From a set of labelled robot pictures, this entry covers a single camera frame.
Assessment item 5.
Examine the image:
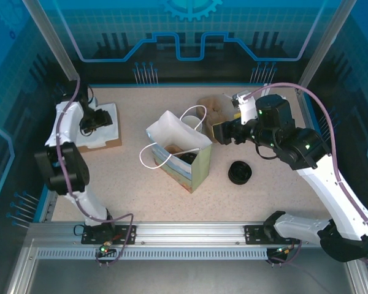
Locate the white napkin stack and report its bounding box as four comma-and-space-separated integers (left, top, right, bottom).
79, 102, 120, 153

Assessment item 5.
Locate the paper bag with white handles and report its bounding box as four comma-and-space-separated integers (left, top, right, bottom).
139, 105, 213, 194

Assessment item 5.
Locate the black cup lid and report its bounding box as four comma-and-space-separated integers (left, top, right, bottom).
180, 151, 199, 165

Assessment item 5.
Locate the brown pulp cup carrier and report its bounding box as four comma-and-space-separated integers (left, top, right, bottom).
164, 144, 185, 159

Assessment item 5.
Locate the brown pulp carrier stack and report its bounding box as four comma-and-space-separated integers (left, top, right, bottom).
196, 96, 227, 144

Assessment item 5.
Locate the black lid stack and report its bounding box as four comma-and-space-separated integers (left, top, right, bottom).
228, 160, 253, 186

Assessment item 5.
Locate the steel front shelf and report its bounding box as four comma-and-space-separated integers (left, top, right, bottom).
6, 238, 368, 294

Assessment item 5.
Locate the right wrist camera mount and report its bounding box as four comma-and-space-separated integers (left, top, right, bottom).
231, 89, 259, 126

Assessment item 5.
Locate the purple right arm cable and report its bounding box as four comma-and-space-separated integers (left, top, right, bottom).
243, 81, 368, 267

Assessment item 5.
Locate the aluminium frame post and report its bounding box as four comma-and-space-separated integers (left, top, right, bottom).
21, 0, 87, 96
296, 0, 360, 96

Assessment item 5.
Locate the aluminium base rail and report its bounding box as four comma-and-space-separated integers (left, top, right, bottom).
27, 222, 326, 246

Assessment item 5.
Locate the slotted grey cable duct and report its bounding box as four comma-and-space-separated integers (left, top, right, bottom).
35, 248, 270, 260

